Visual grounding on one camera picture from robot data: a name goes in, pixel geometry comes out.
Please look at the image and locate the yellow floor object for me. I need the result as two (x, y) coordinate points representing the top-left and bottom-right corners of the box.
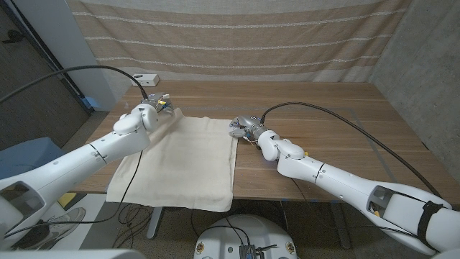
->
(56, 191), (78, 210)

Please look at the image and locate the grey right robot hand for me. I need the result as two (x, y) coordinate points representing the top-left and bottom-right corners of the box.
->
(228, 114), (269, 141)

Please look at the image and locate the thin black hanging cable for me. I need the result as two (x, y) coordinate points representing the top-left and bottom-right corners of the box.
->
(2, 150), (144, 240)

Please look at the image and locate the beige striped backdrop cloth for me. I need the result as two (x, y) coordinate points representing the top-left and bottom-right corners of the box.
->
(66, 0), (413, 84)

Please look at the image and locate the black metal frame bar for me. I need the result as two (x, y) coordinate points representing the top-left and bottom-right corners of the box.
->
(0, 0), (95, 113)

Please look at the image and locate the white floor board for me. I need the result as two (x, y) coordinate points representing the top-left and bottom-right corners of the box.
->
(10, 193), (109, 251)

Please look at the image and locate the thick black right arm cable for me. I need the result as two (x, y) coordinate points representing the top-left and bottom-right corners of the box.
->
(259, 101), (443, 198)

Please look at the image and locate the grey table leg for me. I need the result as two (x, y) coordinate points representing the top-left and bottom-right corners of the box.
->
(328, 202), (352, 250)
(146, 206), (165, 240)

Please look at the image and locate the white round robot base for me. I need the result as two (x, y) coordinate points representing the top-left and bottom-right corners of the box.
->
(193, 214), (299, 259)

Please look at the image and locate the cream cheesecloth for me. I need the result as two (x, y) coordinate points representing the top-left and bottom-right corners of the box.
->
(105, 107), (240, 214)

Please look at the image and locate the grey white sneaker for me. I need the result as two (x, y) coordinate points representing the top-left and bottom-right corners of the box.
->
(21, 206), (87, 251)

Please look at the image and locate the dark trouser leg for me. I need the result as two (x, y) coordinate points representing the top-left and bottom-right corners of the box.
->
(16, 224), (51, 251)

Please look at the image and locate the white power strip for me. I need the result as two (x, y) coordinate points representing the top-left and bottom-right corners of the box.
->
(131, 73), (161, 88)

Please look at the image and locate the black floor cable bundle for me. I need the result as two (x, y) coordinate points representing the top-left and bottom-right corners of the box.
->
(114, 204), (155, 249)

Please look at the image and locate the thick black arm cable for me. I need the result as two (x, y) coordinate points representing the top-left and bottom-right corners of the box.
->
(259, 101), (443, 198)
(0, 65), (150, 106)

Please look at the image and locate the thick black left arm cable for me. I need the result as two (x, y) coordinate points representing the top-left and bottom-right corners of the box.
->
(0, 65), (150, 106)

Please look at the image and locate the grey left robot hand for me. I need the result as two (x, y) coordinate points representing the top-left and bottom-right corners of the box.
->
(144, 92), (176, 117)

